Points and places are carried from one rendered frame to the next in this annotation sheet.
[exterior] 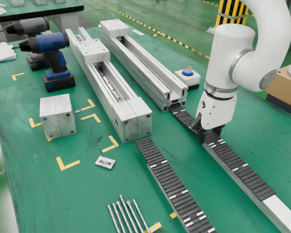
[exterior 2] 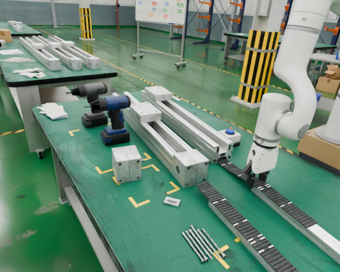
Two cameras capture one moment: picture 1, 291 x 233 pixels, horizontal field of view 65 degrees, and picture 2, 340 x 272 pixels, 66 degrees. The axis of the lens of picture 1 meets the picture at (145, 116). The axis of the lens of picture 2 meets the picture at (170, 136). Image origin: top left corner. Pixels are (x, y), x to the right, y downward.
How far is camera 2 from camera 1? 0.31 m
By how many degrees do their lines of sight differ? 12
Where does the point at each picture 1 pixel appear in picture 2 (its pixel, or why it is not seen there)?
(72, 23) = not seen: hidden behind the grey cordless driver
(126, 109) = (187, 157)
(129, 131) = (189, 176)
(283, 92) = (313, 150)
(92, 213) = (170, 238)
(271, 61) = (305, 118)
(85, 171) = (156, 208)
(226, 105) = (271, 153)
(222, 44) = (269, 106)
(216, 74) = (264, 128)
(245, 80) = (287, 131)
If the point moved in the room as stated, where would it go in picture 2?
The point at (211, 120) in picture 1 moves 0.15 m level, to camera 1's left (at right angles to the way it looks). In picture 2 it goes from (260, 165) to (215, 164)
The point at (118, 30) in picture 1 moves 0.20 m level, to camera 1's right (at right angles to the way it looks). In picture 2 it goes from (163, 95) to (197, 97)
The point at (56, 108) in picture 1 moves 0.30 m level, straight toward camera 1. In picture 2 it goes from (128, 156) to (165, 210)
